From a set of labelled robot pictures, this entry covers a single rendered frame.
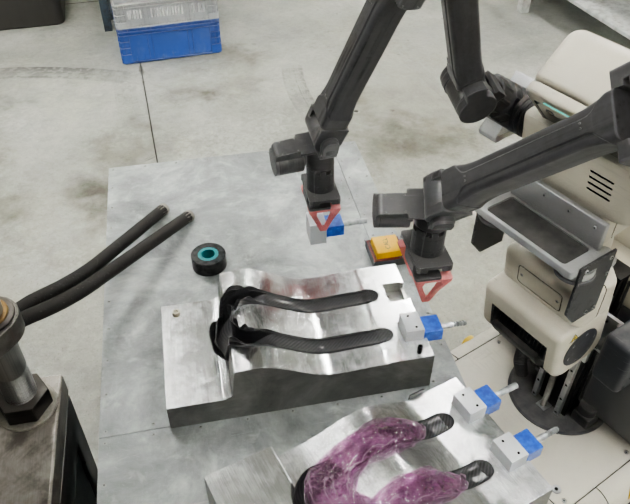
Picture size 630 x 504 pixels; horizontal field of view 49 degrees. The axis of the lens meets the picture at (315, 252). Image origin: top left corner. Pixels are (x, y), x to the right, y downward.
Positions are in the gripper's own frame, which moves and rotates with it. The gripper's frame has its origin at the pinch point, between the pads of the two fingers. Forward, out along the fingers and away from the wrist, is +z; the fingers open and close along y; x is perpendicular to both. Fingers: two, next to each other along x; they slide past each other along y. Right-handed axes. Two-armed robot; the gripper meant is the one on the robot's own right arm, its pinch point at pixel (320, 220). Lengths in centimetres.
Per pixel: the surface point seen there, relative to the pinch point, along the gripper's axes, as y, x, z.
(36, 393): 25, -60, 11
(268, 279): 12.3, -13.5, 3.4
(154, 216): -23.9, -36.6, 11.5
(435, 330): 31.2, 15.7, 5.1
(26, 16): -348, -120, 87
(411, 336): 31.7, 10.8, 5.1
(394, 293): 16.2, 12.3, 9.2
